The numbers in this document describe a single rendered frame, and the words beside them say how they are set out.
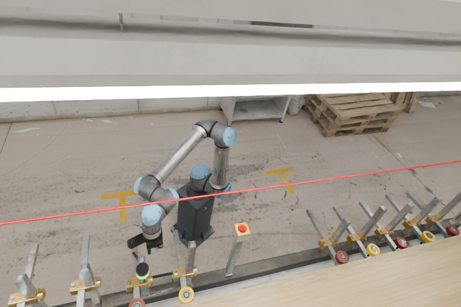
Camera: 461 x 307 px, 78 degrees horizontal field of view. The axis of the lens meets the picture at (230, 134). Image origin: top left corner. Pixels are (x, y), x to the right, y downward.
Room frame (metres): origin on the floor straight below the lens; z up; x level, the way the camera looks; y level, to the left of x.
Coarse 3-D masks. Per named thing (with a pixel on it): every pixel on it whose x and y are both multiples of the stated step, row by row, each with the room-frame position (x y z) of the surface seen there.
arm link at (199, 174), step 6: (192, 168) 1.55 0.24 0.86; (198, 168) 1.55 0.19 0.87; (204, 168) 1.56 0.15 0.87; (192, 174) 1.48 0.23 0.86; (198, 174) 1.48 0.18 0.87; (204, 174) 1.49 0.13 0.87; (210, 174) 1.52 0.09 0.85; (192, 180) 1.47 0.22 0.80; (198, 180) 1.46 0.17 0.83; (204, 180) 1.46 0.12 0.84; (192, 186) 1.47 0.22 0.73; (198, 186) 1.45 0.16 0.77; (204, 186) 1.43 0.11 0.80
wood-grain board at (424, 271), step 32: (384, 256) 1.08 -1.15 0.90; (416, 256) 1.12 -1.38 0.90; (448, 256) 1.17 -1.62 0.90; (256, 288) 0.71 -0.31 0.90; (288, 288) 0.75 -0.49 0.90; (320, 288) 0.79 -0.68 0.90; (352, 288) 0.82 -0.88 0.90; (384, 288) 0.86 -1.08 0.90; (416, 288) 0.90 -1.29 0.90; (448, 288) 0.94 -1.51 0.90
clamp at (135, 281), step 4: (148, 276) 0.68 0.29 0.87; (132, 280) 0.64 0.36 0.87; (136, 280) 0.64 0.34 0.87; (148, 280) 0.66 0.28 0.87; (132, 284) 0.62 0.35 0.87; (136, 284) 0.62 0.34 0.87; (140, 284) 0.63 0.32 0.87; (144, 284) 0.63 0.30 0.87; (148, 284) 0.64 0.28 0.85; (128, 288) 0.60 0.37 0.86; (132, 288) 0.61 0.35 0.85; (140, 288) 0.63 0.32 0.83
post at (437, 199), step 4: (436, 196) 1.46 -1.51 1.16; (432, 200) 1.46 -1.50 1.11; (436, 200) 1.44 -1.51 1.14; (440, 200) 1.44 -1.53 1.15; (428, 204) 1.46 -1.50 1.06; (432, 204) 1.44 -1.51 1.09; (436, 204) 1.44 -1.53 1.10; (424, 208) 1.46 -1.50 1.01; (428, 208) 1.45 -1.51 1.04; (432, 208) 1.44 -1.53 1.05; (420, 212) 1.46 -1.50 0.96; (424, 212) 1.45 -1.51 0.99; (428, 212) 1.44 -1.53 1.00; (416, 216) 1.46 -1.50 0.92; (420, 216) 1.45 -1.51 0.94; (424, 216) 1.44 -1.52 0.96; (416, 220) 1.45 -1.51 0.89; (420, 220) 1.44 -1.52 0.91; (404, 228) 1.46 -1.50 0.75; (408, 232) 1.44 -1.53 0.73
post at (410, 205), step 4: (408, 204) 1.35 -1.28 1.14; (412, 204) 1.35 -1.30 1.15; (404, 208) 1.36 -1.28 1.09; (408, 208) 1.34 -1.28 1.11; (412, 208) 1.35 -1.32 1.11; (400, 212) 1.36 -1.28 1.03; (404, 212) 1.34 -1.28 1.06; (408, 212) 1.35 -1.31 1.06; (396, 216) 1.36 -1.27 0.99; (400, 216) 1.34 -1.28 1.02; (404, 216) 1.34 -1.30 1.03; (392, 220) 1.36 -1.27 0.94; (396, 220) 1.35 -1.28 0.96; (400, 220) 1.34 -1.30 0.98; (388, 224) 1.36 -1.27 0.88; (392, 224) 1.34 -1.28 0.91; (396, 224) 1.34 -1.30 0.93; (388, 228) 1.35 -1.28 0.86; (392, 228) 1.34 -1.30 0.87
